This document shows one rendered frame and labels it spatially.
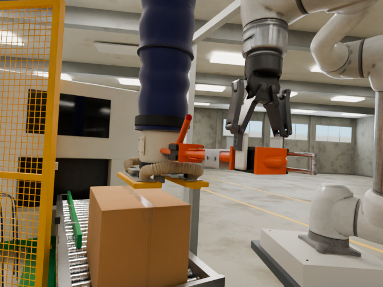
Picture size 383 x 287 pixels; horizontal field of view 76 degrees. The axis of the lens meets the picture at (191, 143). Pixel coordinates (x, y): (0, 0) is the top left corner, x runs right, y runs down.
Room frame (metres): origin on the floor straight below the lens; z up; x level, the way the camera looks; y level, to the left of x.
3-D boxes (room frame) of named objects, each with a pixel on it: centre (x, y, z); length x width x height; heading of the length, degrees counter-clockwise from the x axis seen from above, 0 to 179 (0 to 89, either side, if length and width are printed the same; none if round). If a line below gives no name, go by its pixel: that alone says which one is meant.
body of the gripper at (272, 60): (0.50, -0.14, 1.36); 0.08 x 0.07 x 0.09; 115
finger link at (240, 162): (0.48, -0.10, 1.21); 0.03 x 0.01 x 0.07; 25
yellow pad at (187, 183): (1.07, 0.04, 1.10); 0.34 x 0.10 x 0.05; 26
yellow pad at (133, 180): (0.99, 0.21, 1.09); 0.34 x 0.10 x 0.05; 26
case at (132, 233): (1.33, 0.30, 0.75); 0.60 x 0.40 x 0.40; 27
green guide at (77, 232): (2.23, 1.09, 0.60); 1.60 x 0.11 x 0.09; 29
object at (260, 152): (0.49, -0.13, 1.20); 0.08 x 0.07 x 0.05; 26
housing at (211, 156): (0.61, -0.08, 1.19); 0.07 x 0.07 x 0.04; 26
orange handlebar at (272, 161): (0.90, -0.07, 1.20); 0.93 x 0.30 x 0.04; 26
